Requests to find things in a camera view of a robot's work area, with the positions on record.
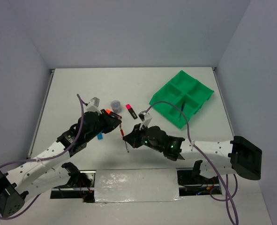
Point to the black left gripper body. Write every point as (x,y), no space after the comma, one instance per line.
(101,126)

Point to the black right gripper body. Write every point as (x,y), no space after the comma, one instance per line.
(143,139)

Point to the red gel pen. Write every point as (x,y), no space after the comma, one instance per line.
(125,144)

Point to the red pen cap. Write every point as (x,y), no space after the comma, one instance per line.
(121,127)

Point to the pink-capped black highlighter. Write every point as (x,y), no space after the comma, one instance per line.
(131,111)

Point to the blue gel pen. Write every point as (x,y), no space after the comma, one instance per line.
(181,111)

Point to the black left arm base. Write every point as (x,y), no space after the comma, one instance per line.
(80,185)

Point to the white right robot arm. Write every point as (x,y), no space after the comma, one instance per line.
(238,156)

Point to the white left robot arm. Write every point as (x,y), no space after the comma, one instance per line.
(52,168)

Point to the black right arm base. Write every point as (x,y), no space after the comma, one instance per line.
(191,182)

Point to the orange-capped black highlighter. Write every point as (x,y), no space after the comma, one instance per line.
(113,114)

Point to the blue-capped black highlighter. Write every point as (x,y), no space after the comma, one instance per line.
(100,136)

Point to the clear jar of paper clips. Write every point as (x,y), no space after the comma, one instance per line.
(116,106)

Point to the silver tape sheet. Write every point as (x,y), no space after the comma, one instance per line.
(139,185)

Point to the green compartment tray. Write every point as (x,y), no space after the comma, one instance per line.
(182,87)

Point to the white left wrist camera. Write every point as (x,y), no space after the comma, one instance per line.
(92,105)

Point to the aluminium table edge rail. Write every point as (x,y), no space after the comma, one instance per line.
(52,71)

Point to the right aluminium table rail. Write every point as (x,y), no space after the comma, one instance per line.
(226,127)

